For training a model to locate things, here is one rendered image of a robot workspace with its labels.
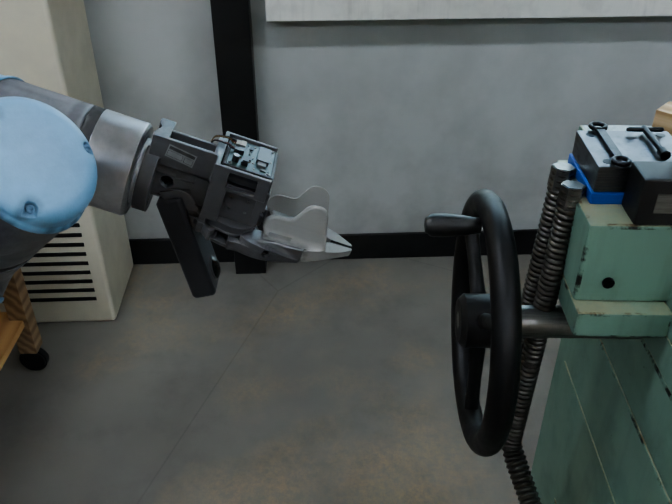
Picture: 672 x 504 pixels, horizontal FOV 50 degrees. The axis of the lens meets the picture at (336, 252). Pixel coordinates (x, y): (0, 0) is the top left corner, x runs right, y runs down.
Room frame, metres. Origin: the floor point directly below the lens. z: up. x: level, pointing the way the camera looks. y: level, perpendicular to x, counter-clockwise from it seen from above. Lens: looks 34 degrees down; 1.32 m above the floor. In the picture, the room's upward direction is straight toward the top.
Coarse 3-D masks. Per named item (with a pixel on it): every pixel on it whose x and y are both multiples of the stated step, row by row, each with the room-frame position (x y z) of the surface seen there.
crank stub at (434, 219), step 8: (432, 216) 0.64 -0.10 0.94; (440, 216) 0.64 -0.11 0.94; (448, 216) 0.64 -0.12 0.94; (456, 216) 0.64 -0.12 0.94; (464, 216) 0.64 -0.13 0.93; (424, 224) 0.64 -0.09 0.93; (432, 224) 0.63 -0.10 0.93; (440, 224) 0.63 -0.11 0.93; (448, 224) 0.63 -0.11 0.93; (456, 224) 0.63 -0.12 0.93; (464, 224) 0.63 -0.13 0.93; (472, 224) 0.63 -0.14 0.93; (480, 224) 0.63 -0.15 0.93; (432, 232) 0.63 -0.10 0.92; (440, 232) 0.63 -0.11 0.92; (448, 232) 0.63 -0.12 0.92; (456, 232) 0.63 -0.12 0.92; (464, 232) 0.63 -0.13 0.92; (472, 232) 0.63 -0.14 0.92; (480, 232) 0.63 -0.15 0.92
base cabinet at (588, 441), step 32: (576, 352) 0.77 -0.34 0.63; (576, 384) 0.74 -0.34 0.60; (608, 384) 0.65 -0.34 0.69; (544, 416) 0.83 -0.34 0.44; (576, 416) 0.71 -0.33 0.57; (608, 416) 0.63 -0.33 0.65; (544, 448) 0.80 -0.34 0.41; (576, 448) 0.68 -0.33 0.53; (608, 448) 0.61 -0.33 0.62; (640, 448) 0.54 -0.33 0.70; (544, 480) 0.77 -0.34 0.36; (576, 480) 0.66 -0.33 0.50; (608, 480) 0.58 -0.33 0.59; (640, 480) 0.52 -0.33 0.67
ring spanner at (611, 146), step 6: (588, 126) 0.71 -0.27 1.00; (594, 126) 0.70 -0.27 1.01; (600, 126) 0.71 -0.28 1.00; (606, 126) 0.70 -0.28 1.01; (600, 132) 0.69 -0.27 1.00; (606, 132) 0.69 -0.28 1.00; (606, 138) 0.68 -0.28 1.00; (606, 144) 0.66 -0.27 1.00; (612, 144) 0.66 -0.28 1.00; (612, 150) 0.65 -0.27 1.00; (618, 150) 0.65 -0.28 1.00; (618, 156) 0.64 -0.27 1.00; (624, 156) 0.63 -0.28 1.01; (612, 162) 0.63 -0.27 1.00; (618, 162) 0.62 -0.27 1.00; (624, 162) 0.62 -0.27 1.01; (630, 162) 0.62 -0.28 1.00
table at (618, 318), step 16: (608, 128) 0.93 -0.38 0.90; (624, 128) 0.93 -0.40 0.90; (560, 288) 0.62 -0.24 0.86; (576, 304) 0.58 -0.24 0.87; (592, 304) 0.58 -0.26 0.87; (608, 304) 0.58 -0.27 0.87; (624, 304) 0.58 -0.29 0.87; (640, 304) 0.58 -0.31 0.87; (656, 304) 0.58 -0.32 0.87; (576, 320) 0.56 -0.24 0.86; (592, 320) 0.56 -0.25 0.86; (608, 320) 0.56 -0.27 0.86; (624, 320) 0.56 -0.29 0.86; (640, 320) 0.56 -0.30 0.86; (656, 320) 0.56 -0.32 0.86; (624, 336) 0.56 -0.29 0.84; (640, 336) 0.56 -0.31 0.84; (656, 336) 0.56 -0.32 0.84
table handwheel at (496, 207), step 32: (480, 192) 0.67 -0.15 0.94; (480, 256) 0.70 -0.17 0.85; (512, 256) 0.56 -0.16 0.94; (480, 288) 0.65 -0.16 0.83; (512, 288) 0.53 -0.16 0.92; (480, 320) 0.59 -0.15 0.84; (512, 320) 0.51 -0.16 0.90; (544, 320) 0.61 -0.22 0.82; (480, 352) 0.61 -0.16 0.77; (512, 352) 0.50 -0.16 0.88; (480, 384) 0.61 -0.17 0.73; (512, 384) 0.49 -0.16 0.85; (480, 416) 0.59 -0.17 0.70; (512, 416) 0.48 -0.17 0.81; (480, 448) 0.50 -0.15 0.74
